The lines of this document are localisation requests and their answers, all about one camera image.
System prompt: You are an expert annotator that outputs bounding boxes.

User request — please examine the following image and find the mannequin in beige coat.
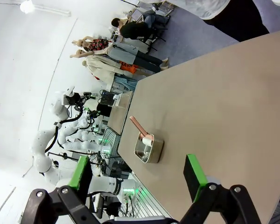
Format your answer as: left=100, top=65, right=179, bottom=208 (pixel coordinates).
left=81, top=55, right=140, bottom=87

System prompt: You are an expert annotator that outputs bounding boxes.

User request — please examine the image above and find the stainless steel rectangular container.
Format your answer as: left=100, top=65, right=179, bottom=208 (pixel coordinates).
left=133, top=132, right=165, bottom=164

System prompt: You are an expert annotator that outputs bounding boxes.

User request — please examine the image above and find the seated person in black top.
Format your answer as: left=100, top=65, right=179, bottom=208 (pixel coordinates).
left=111, top=9, right=171, bottom=47

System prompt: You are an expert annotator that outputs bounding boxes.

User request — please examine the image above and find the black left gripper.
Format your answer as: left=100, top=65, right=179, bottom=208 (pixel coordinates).
left=22, top=92, right=112, bottom=224

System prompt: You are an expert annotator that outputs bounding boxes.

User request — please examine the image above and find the mannequin in floral shirt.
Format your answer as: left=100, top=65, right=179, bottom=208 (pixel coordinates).
left=71, top=36, right=170, bottom=70

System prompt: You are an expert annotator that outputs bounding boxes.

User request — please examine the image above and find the pink handled lint roller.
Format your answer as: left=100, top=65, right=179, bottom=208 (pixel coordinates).
left=129, top=116, right=154, bottom=147

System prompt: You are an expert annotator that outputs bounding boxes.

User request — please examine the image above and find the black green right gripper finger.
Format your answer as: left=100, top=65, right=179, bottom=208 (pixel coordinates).
left=179, top=154, right=262, bottom=224

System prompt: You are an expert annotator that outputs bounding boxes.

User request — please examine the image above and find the round ceiling lamp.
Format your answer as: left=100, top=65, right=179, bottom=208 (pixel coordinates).
left=20, top=0, right=35, bottom=14

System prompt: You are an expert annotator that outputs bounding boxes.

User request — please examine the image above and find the black laptop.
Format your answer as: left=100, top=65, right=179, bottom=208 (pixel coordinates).
left=99, top=91, right=115, bottom=107

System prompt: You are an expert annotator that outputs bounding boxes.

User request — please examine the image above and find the person in white hoodie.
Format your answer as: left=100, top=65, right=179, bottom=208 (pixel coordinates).
left=171, top=0, right=280, bottom=42

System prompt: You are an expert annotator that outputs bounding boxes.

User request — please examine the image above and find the small brown top table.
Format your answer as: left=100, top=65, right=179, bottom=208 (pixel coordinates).
left=107, top=91, right=134, bottom=136

